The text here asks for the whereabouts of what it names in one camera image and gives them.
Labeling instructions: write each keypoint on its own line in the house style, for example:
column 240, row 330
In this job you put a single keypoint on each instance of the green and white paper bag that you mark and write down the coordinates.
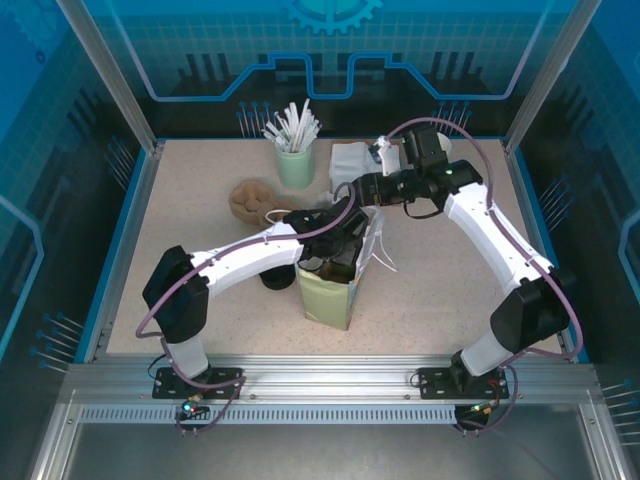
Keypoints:
column 325, row 300

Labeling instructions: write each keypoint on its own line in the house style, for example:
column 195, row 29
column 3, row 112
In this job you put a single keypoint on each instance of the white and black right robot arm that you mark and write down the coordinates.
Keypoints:
column 490, row 230

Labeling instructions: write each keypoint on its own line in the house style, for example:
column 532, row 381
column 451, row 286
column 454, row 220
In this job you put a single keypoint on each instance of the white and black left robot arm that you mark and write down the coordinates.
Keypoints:
column 240, row 255

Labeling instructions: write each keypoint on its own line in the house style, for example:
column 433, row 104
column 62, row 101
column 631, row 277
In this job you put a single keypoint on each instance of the white napkin stack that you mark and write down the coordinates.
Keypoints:
column 347, row 160

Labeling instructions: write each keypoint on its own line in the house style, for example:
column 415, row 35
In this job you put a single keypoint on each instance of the green straw holder cup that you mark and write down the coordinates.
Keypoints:
column 296, row 170

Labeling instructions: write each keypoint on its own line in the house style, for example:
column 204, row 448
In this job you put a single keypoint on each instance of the white wrapped straw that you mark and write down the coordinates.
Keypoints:
column 303, row 122
column 314, row 131
column 310, row 122
column 276, row 129
column 272, row 136
column 291, row 120

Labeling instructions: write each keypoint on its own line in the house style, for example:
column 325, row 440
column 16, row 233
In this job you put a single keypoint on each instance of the small LED circuit board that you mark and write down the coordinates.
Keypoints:
column 480, row 410
column 191, row 409

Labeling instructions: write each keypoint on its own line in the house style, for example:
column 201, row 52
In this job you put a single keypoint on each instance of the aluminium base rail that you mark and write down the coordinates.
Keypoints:
column 330, row 375

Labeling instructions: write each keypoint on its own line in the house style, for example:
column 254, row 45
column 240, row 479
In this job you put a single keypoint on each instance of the aluminium frame post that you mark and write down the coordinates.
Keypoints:
column 113, row 75
column 541, row 75

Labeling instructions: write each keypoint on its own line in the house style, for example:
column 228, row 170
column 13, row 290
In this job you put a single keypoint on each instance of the blue aluminium side rail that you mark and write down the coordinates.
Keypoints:
column 539, row 235
column 131, row 235

